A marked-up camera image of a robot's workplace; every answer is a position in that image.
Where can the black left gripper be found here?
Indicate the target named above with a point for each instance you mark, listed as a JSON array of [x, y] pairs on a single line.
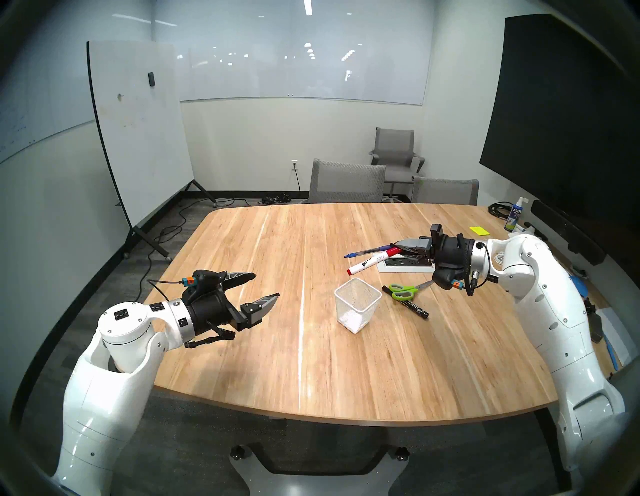
[[210, 310]]

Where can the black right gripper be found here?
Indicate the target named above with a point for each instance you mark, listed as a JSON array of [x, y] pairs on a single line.
[[452, 260]]

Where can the red-capped white marker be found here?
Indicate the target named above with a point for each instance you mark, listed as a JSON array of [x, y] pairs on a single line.
[[370, 263]]

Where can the blue pen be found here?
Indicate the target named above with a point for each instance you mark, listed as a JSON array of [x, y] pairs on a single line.
[[360, 253]]

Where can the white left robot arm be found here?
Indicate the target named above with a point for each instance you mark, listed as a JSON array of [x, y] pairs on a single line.
[[110, 400]]

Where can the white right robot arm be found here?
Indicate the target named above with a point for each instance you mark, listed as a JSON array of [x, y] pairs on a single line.
[[565, 325]]

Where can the black permanent marker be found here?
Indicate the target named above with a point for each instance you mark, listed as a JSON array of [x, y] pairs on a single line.
[[419, 312]]

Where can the white mesh pen holder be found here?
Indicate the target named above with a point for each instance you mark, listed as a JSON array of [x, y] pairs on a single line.
[[350, 320]]

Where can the silver table outlet panel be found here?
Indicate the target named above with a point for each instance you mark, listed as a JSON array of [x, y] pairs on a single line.
[[400, 269]]

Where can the yellow sticky note pad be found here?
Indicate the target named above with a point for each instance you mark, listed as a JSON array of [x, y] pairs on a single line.
[[479, 230]]

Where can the grey mesh-back chair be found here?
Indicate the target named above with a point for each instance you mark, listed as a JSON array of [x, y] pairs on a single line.
[[345, 182], [445, 192]]

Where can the whiteboard cleaner spray bottle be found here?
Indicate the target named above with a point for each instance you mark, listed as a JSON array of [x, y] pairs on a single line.
[[513, 217]]

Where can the grey armrest office chair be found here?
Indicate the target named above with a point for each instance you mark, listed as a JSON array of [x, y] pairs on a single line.
[[395, 142]]

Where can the black soundbar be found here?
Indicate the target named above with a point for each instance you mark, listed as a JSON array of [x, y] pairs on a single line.
[[565, 227]]

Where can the flat blue object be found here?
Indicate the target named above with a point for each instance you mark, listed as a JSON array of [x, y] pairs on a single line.
[[580, 287]]

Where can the small black bottle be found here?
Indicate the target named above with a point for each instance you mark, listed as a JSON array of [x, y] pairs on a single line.
[[588, 306]]

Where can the dark grey and yellow block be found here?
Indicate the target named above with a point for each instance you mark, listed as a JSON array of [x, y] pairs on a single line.
[[596, 330]]

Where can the rolling whiteboard on stand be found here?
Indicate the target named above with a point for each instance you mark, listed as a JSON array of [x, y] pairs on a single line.
[[140, 125]]

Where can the thin blue stick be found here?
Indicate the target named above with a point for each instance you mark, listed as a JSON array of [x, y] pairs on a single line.
[[611, 352]]

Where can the white paper sheet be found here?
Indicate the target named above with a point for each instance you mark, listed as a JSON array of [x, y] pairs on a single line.
[[620, 335]]

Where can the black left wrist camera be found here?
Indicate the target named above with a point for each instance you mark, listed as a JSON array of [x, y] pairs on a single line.
[[205, 280]]

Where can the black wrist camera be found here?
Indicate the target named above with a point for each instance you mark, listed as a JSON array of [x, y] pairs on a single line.
[[456, 285], [205, 280]]

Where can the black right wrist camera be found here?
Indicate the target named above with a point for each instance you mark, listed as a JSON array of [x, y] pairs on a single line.
[[456, 285]]

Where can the large black wall screen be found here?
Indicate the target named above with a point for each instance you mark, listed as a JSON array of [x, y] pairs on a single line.
[[560, 125]]

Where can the plain glass wall whiteboard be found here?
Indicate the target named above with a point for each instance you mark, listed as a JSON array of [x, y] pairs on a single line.
[[300, 75]]

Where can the wall whiteboard with writing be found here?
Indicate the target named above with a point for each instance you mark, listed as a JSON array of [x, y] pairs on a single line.
[[30, 100]]

